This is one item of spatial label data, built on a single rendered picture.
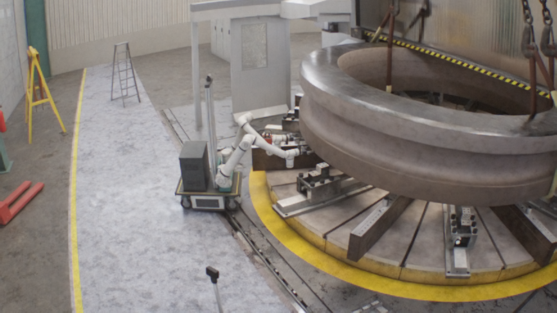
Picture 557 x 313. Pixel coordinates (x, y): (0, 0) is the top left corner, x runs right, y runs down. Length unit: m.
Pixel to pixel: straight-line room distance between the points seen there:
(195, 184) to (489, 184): 3.88
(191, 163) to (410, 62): 4.90
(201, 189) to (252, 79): 3.79
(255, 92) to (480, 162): 5.87
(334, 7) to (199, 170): 4.16
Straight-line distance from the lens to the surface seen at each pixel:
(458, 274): 4.28
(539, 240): 4.82
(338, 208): 5.21
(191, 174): 5.53
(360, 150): 4.73
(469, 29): 7.05
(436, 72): 8.54
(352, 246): 4.22
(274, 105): 9.20
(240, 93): 8.79
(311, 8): 7.61
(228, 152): 5.83
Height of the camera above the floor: 3.15
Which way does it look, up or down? 23 degrees down
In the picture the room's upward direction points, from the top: 1 degrees counter-clockwise
